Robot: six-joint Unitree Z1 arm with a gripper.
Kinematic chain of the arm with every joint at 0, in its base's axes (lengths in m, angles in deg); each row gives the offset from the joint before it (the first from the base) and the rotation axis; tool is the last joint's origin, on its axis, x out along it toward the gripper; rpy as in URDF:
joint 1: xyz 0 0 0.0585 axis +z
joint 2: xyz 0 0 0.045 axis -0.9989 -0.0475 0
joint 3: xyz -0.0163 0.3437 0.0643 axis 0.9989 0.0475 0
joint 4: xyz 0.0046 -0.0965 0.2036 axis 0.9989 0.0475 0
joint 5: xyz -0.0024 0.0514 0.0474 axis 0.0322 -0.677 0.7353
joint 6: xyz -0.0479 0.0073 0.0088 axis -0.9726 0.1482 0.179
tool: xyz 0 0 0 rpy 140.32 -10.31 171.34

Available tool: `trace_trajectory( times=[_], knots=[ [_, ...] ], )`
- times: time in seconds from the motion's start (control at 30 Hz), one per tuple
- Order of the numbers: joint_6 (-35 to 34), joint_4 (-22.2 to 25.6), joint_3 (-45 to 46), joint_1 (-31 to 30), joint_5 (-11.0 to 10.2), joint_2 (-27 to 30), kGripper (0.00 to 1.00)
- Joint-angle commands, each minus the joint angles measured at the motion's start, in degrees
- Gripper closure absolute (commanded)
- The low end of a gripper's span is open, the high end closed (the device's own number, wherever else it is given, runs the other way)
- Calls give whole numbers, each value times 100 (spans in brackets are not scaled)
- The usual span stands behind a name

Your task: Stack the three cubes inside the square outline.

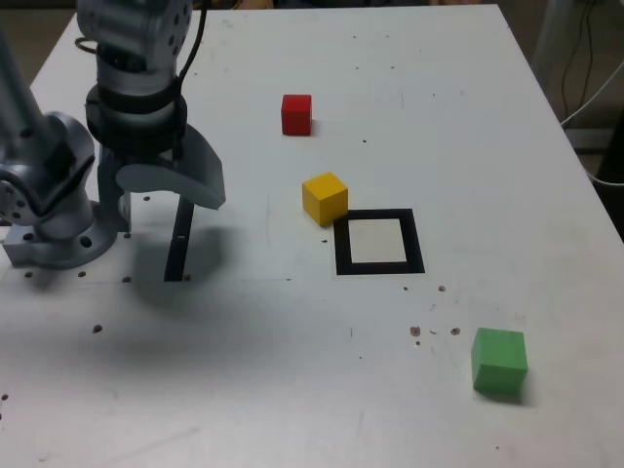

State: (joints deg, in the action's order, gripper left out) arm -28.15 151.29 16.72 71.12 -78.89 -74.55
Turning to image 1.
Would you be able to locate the green cube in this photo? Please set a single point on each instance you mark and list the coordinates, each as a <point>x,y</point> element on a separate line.
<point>498,361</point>

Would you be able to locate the black tape strip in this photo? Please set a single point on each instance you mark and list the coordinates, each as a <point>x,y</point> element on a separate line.
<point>176,253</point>

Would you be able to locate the black tape square outline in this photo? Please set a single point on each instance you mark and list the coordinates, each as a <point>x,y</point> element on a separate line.
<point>375,269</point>

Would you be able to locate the red cube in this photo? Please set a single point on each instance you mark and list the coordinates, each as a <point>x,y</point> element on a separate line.
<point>296,114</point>

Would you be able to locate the yellow cube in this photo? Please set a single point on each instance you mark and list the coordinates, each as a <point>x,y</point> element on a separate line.
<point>324,200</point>

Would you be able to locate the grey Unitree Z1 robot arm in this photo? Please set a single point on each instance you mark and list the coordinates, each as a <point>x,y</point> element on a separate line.
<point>53,146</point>

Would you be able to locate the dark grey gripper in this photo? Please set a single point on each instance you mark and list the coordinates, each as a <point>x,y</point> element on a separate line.
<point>141,157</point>

